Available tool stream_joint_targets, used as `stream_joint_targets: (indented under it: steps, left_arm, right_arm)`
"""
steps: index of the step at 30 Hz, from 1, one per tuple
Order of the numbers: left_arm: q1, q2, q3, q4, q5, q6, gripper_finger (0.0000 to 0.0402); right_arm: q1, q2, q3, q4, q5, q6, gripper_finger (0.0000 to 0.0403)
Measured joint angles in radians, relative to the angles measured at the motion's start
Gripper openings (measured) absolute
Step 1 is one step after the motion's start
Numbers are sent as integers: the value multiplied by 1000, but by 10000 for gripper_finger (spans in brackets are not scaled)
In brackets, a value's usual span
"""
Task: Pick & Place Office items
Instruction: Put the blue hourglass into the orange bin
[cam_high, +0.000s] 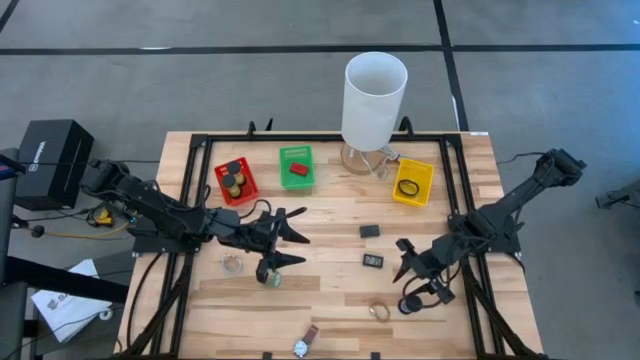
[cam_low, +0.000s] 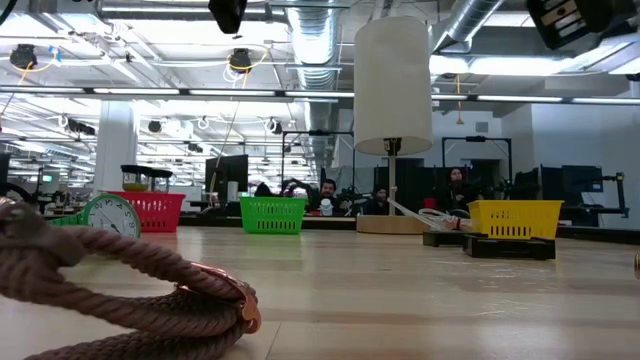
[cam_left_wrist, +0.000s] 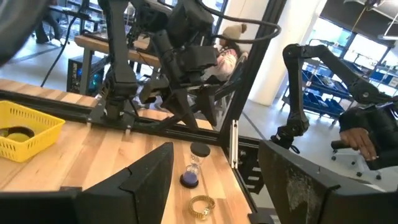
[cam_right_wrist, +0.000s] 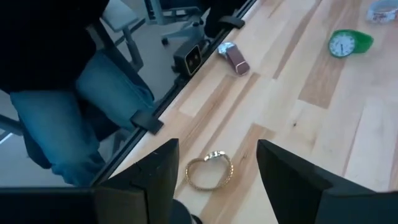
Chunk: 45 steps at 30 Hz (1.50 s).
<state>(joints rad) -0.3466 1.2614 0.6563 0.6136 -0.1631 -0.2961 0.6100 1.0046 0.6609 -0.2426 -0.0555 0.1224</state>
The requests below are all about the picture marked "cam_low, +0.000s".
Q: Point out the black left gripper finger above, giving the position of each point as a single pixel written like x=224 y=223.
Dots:
x=228 y=15

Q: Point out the yellow plastic mesh basket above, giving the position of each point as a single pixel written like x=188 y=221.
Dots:
x=515 y=220

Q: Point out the red plastic mesh basket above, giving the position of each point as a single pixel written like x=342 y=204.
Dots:
x=155 y=212

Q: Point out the black tray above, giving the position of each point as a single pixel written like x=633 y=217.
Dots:
x=510 y=248

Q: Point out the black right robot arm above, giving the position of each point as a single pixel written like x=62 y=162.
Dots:
x=620 y=15

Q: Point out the long ceiling light strip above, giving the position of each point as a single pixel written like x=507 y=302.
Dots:
x=235 y=92

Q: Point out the black computer monitor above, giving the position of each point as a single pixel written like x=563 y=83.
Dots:
x=227 y=175

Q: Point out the dark workstation equipment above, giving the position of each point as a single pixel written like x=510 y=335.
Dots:
x=575 y=190

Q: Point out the white building column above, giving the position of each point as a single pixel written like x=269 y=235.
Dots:
x=116 y=150

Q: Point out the white shade table lamp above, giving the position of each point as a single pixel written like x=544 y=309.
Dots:
x=392 y=85

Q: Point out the person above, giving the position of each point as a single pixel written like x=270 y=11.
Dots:
x=380 y=201
x=457 y=187
x=327 y=192

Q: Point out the green plastic mesh basket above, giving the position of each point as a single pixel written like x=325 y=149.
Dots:
x=272 y=215

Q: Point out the small red container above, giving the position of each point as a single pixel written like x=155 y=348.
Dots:
x=429 y=203

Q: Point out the green round analog clock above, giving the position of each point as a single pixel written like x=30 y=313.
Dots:
x=111 y=216

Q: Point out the green plastic crate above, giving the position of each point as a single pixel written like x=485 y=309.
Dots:
x=65 y=221

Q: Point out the corrugated silver air duct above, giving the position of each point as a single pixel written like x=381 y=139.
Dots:
x=314 y=45

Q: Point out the smooth silver air duct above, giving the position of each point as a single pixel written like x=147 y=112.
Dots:
x=465 y=25

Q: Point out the black metal workstation frame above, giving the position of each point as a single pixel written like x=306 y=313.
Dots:
x=320 y=133
x=477 y=139

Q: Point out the black aluminium table frame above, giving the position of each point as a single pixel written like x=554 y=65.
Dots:
x=210 y=221

